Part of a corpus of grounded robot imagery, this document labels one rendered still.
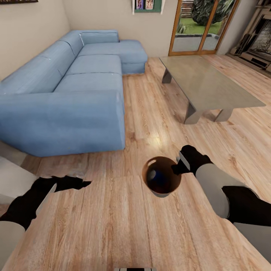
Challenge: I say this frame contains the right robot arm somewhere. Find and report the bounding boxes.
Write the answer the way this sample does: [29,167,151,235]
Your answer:
[172,145,271,264]

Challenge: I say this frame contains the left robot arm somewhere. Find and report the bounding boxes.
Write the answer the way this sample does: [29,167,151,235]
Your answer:
[0,168,91,271]

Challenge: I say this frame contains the trash can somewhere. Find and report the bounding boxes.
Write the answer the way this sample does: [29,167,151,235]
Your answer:
[142,156,182,198]

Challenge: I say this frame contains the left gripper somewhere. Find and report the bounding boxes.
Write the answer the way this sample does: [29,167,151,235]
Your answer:
[64,175,91,190]

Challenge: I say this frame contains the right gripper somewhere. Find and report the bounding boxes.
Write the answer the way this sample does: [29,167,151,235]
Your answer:
[172,163,190,175]

